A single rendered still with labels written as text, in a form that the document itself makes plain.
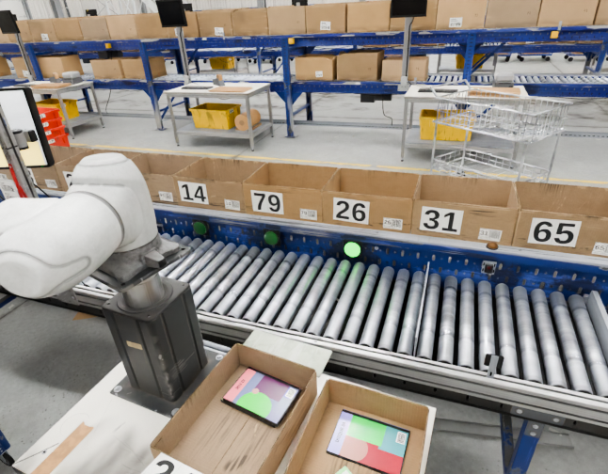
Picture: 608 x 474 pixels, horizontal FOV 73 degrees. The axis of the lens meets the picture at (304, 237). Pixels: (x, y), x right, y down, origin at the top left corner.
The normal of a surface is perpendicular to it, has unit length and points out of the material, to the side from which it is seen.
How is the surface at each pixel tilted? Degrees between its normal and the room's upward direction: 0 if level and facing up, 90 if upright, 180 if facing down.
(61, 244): 63
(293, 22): 90
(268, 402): 0
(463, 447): 0
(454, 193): 89
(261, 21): 90
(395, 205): 90
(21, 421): 0
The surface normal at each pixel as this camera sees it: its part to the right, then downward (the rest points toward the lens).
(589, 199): -0.34, 0.47
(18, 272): -0.06, 0.52
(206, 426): -0.05, -0.87
